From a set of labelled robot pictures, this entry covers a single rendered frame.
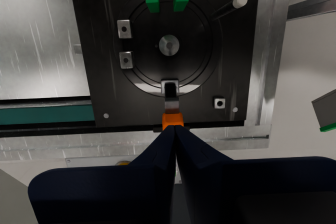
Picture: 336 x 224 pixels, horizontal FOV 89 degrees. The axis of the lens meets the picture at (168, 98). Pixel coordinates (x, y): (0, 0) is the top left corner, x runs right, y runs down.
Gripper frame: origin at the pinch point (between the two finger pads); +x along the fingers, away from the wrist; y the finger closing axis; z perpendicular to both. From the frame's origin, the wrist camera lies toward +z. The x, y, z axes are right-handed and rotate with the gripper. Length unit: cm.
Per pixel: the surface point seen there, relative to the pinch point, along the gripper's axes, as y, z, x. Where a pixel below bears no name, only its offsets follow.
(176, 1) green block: -0.9, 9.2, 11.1
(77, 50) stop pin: 12.6, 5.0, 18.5
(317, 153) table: -36, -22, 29
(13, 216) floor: 149, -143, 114
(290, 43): -24.9, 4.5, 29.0
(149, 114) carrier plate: 3.2, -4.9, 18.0
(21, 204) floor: 137, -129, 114
